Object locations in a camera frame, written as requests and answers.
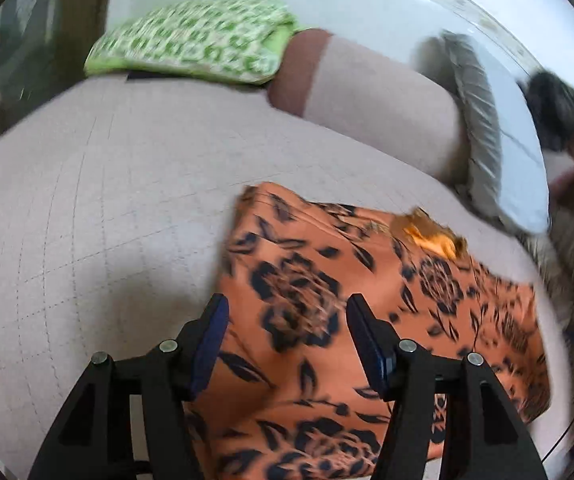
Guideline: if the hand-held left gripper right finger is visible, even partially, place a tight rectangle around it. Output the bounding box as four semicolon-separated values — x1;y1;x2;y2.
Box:
346;294;550;480

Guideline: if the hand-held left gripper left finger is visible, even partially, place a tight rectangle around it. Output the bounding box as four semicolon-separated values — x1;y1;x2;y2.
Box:
27;294;230;480

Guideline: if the orange floral blouse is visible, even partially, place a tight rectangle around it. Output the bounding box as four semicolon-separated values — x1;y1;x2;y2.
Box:
187;182;552;480

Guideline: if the pink quilted bed cover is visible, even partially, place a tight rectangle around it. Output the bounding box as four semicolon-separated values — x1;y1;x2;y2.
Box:
0;75;568;466

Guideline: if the grey-blue pillow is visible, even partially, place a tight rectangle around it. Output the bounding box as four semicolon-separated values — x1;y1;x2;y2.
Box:
442;32;552;236

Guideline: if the beige brown bolster pillow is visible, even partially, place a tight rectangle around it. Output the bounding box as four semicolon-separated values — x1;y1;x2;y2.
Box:
267;27;470;181

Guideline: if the green patterned pillow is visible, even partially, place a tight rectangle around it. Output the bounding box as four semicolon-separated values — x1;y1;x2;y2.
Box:
83;0;300;86

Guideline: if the wooden door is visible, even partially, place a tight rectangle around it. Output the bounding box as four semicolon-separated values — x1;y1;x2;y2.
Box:
0;0;118;126

